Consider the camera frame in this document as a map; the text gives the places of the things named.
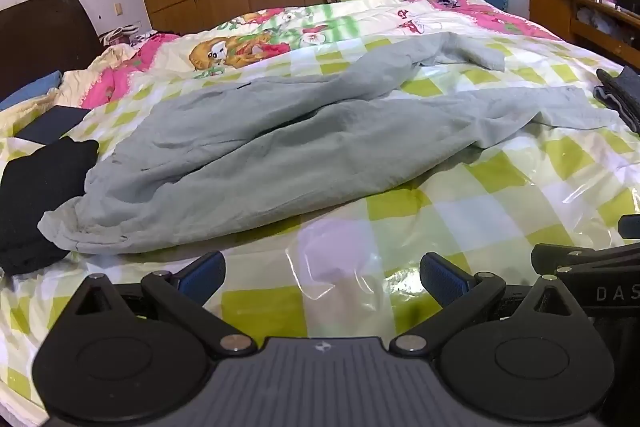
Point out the black cloth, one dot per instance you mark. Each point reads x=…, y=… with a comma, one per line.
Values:
x=35, y=197

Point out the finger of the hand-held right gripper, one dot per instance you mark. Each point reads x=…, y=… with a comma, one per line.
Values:
x=631, y=227
x=575, y=258

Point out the wooden desk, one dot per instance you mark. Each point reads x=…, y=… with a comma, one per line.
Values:
x=555, y=12

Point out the dark grey folded clothes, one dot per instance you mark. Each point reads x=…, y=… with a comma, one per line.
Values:
x=625, y=97

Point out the striped bag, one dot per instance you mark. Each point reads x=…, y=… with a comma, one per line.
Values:
x=122, y=36

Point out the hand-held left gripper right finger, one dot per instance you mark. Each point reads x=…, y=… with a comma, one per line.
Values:
x=442, y=278

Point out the dark brown headboard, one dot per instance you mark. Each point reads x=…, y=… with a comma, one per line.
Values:
x=45, y=37

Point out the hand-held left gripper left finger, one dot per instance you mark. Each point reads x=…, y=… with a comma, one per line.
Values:
x=202, y=278

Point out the grey pants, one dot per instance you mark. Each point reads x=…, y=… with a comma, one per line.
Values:
x=250, y=147

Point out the blue pillow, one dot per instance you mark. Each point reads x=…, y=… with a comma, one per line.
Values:
x=35, y=88

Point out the cartoon printed quilt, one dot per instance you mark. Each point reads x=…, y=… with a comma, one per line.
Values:
x=280, y=32

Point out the green checkered plastic sheet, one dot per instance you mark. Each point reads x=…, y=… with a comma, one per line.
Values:
x=450, y=207

